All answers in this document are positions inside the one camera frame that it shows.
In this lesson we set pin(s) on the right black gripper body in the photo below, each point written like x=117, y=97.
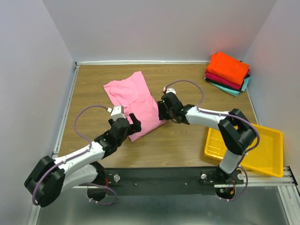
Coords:
x=170, y=114

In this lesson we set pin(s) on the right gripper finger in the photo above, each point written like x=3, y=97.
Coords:
x=162, y=114
x=161, y=106

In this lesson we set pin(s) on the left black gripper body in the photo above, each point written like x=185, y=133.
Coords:
x=129, y=132

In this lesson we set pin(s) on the pink t shirt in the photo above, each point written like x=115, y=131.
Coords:
x=134, y=95

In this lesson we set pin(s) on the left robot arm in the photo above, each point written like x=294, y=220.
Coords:
x=51, y=176

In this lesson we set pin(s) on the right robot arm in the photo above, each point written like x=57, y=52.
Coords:
x=239, y=135

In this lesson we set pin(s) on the orange folded t shirt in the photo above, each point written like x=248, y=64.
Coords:
x=228, y=68

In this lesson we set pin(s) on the teal folded t shirt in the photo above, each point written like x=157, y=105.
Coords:
x=227, y=90

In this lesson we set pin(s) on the yellow plastic tray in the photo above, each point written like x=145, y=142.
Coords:
x=267, y=158

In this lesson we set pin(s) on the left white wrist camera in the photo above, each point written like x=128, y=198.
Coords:
x=116, y=112

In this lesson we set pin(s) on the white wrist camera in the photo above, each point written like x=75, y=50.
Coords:
x=168, y=90
x=116, y=112

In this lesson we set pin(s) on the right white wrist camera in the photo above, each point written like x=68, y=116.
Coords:
x=168, y=90

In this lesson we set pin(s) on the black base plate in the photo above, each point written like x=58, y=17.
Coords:
x=206, y=180

